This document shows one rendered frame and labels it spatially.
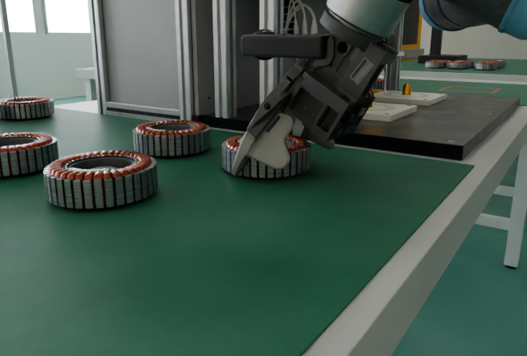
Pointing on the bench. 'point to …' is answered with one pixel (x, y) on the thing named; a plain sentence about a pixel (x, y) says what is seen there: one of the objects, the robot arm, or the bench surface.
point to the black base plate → (414, 126)
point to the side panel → (142, 38)
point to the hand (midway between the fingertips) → (263, 158)
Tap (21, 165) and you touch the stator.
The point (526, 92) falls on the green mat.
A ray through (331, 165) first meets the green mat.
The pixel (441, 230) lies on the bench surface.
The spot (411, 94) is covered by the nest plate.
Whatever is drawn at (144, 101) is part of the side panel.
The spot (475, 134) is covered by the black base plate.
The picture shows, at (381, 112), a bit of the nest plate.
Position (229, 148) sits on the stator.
